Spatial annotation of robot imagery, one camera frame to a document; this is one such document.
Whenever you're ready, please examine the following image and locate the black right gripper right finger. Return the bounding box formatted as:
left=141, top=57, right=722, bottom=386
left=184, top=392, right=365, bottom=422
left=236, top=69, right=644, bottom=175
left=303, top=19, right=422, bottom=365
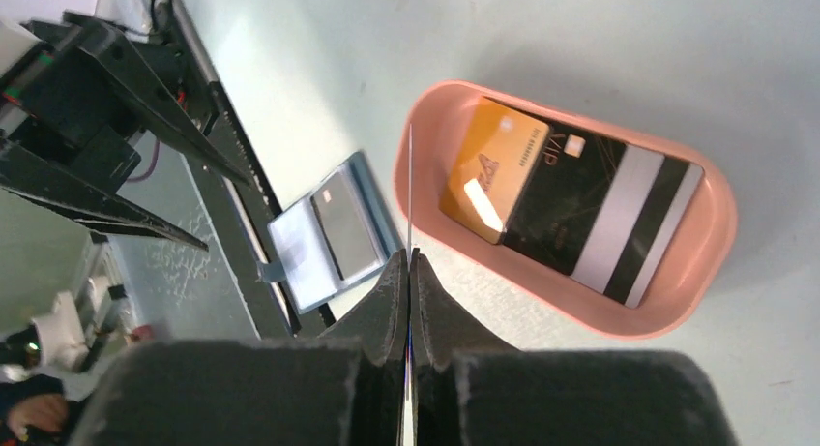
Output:
left=409, top=252, right=737, bottom=445

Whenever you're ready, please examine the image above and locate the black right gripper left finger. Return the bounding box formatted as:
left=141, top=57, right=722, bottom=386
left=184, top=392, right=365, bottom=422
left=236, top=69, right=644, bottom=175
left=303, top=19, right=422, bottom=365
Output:
left=70, top=251, right=408, bottom=445

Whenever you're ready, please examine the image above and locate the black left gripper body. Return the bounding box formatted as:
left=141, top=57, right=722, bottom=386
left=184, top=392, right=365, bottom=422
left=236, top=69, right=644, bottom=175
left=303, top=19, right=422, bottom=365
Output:
left=1, top=20, right=141, bottom=193

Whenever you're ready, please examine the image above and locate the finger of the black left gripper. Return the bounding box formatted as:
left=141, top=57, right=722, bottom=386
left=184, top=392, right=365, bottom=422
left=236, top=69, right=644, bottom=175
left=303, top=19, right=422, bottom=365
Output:
left=1, top=139, right=208, bottom=251
left=63, top=11, right=249, bottom=185

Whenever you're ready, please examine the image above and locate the black credit card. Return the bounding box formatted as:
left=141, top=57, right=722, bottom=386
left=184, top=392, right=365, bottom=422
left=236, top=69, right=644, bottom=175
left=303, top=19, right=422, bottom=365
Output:
left=310, top=172, right=380, bottom=282
left=502, top=120, right=627, bottom=276
left=399, top=124, right=415, bottom=445

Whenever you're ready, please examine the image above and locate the blue card holder wallet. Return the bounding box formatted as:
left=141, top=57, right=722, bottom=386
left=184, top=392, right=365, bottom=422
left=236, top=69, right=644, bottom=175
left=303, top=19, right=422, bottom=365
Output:
left=257, top=151, right=402, bottom=314

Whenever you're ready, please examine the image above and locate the pink oval tray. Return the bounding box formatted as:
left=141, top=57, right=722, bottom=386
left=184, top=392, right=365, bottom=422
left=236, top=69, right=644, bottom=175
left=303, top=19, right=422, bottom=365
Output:
left=394, top=80, right=738, bottom=340

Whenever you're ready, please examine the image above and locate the striped back credit card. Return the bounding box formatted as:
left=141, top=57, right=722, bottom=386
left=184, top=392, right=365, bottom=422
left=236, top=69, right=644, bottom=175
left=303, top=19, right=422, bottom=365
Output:
left=569, top=144, right=706, bottom=310

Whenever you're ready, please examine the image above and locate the gold credit card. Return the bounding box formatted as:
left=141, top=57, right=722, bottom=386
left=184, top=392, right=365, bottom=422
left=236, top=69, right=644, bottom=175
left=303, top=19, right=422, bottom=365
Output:
left=439, top=97, right=551, bottom=244

